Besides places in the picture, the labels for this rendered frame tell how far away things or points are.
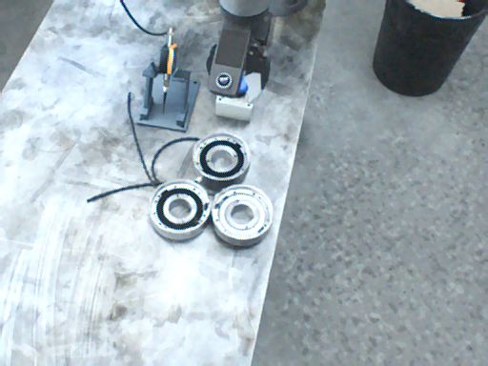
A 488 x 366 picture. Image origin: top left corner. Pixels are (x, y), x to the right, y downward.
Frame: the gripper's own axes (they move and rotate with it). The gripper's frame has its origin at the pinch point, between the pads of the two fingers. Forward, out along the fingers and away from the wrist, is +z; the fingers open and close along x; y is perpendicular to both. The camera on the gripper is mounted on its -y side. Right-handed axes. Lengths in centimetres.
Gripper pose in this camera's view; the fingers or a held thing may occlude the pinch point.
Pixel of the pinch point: (235, 98)
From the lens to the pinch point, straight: 103.9
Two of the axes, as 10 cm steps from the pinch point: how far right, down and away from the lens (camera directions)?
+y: 2.6, -7.9, 5.6
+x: -9.7, -2.0, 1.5
